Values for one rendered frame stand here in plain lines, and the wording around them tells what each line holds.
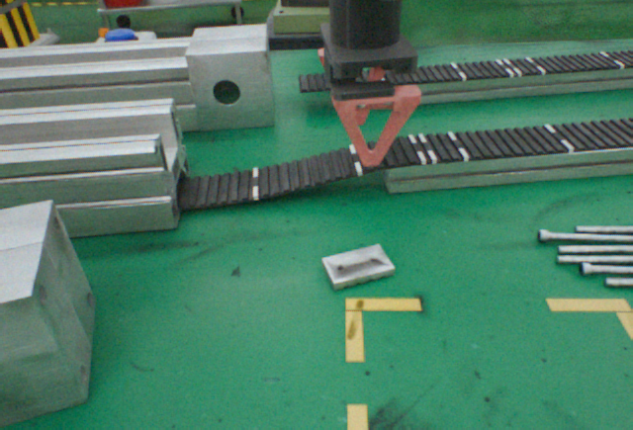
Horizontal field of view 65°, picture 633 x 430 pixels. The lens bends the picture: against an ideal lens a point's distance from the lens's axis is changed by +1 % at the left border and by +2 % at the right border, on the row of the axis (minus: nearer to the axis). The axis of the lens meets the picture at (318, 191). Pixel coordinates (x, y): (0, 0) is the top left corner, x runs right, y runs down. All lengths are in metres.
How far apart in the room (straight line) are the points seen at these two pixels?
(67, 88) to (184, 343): 0.37
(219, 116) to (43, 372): 0.36
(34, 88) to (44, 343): 0.39
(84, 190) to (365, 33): 0.26
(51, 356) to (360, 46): 0.29
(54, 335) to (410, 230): 0.28
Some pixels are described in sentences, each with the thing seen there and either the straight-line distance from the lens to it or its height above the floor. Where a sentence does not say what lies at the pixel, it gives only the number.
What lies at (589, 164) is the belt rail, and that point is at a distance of 0.55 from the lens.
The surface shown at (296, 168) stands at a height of 0.80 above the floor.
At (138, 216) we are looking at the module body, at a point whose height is 0.80.
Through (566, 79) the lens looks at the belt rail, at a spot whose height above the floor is 0.80.
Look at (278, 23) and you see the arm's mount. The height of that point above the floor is 0.80.
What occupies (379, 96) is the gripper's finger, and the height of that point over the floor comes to 0.90.
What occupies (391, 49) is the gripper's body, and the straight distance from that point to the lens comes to 0.40.
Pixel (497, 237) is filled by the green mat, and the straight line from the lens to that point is 0.44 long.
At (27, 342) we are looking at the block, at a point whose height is 0.84.
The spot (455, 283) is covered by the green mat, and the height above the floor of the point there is 0.78.
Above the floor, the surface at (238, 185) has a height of 0.79.
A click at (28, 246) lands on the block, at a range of 0.33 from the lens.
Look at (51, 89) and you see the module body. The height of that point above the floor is 0.84.
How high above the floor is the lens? 1.06
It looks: 35 degrees down
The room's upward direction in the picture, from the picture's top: 3 degrees counter-clockwise
